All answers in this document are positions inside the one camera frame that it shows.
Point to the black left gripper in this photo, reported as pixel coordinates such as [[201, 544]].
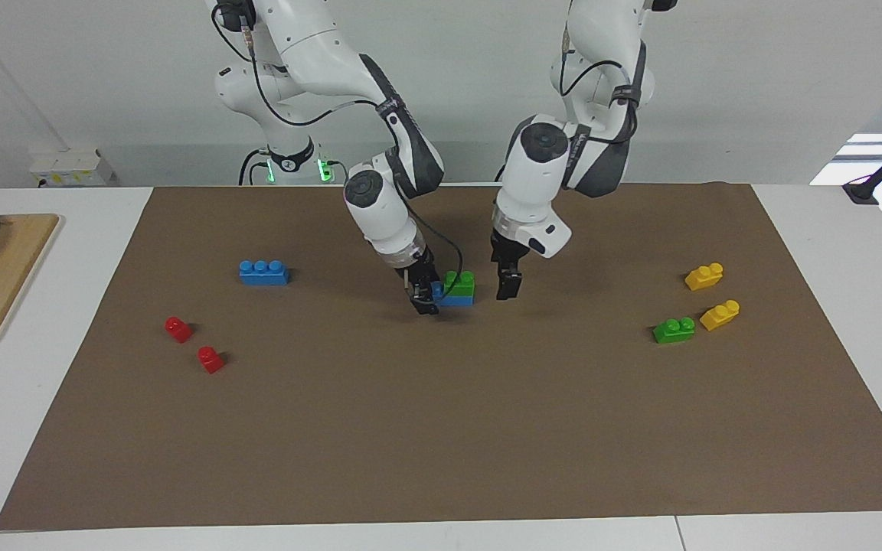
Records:
[[506, 251]]

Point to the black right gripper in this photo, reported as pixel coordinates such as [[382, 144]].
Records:
[[419, 269]]

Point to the blue three-stud toy brick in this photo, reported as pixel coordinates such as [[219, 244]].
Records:
[[456, 301], [263, 273]]

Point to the plain green toy brick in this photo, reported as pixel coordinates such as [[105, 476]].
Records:
[[460, 285]]

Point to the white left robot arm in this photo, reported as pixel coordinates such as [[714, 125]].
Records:
[[602, 46]]

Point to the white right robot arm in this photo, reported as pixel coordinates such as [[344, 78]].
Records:
[[318, 46]]

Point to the brown table mat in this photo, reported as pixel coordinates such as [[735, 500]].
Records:
[[410, 421]]

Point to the green brick with white stickers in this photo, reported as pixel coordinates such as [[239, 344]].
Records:
[[674, 330]]

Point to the yellow toy brick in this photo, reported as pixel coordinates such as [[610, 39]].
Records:
[[704, 277], [720, 315]]

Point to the red one-stud toy brick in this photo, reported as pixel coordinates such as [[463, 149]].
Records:
[[178, 330], [210, 360]]

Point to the white power strip box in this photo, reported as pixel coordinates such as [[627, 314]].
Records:
[[70, 168]]

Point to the wooden cutting board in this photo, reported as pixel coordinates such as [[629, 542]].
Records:
[[4, 275]]

